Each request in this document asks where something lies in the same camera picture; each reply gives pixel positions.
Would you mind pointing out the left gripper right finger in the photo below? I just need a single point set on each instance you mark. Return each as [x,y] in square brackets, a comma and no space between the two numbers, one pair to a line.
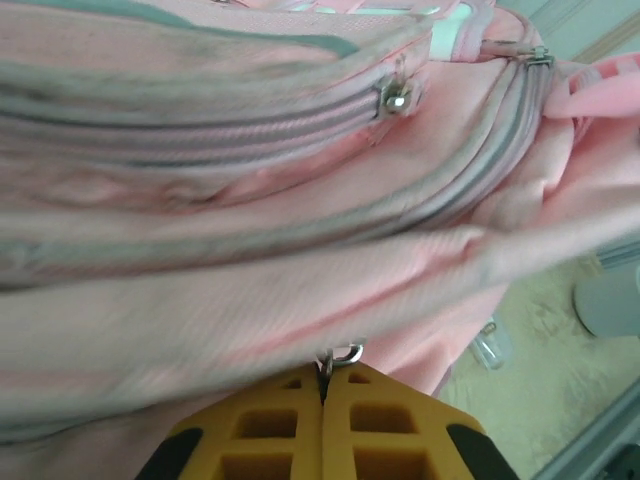
[400,435]

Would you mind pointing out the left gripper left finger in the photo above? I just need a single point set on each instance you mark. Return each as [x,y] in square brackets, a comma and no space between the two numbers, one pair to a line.
[260,435]

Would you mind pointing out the small clear tube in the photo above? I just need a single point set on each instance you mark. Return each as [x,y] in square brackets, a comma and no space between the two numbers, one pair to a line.
[492,345]

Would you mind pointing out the pink student backpack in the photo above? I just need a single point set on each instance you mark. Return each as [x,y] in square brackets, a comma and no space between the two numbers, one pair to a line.
[250,250]

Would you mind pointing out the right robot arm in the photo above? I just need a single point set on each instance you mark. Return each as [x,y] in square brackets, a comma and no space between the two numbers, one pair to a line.
[607,305]

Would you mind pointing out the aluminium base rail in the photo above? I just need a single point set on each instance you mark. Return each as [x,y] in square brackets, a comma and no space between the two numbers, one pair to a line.
[595,445]

